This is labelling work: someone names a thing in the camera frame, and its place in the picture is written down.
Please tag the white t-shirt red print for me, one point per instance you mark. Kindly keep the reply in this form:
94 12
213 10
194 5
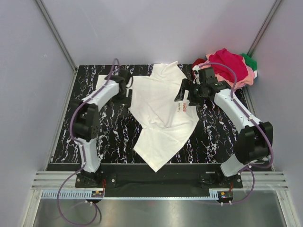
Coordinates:
155 128

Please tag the dark red t-shirt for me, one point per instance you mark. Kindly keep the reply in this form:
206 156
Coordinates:
196 66

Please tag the magenta t-shirt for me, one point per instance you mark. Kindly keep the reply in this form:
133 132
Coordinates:
233 61

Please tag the green t-shirt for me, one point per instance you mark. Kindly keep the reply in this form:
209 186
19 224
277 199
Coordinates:
250 62

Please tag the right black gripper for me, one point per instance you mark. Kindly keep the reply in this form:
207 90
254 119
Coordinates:
186 84

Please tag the right aluminium corner post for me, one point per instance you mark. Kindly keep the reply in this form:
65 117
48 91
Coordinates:
265 25

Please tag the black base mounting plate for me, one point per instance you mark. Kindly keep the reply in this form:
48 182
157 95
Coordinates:
115 175

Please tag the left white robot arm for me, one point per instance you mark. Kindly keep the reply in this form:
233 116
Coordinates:
85 125

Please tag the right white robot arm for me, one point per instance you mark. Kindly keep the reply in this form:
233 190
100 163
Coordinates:
254 141

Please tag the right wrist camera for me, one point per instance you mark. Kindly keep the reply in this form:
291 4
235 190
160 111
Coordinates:
207 75

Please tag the grey slotted cable duct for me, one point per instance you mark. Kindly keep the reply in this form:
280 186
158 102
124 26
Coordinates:
110 195

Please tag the aluminium corner post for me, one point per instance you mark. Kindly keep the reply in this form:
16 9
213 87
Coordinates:
50 23
265 25

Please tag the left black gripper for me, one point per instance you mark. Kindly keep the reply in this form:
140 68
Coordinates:
127 100

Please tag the aluminium rail profile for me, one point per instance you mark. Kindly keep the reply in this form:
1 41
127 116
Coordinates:
52 180

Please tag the left aluminium corner post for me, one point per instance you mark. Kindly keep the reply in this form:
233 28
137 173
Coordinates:
50 23

